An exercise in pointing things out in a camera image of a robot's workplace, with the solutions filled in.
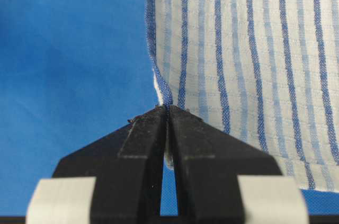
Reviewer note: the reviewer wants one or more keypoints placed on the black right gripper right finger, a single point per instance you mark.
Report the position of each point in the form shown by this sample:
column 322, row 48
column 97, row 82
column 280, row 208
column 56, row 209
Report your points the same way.
column 220, row 179

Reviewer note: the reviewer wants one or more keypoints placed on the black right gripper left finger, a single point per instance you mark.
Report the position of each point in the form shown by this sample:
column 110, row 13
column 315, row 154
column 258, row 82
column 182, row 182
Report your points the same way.
column 116, row 179

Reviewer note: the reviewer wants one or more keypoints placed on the blue striped white towel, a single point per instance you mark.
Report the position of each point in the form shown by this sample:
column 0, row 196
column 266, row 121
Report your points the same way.
column 263, row 71

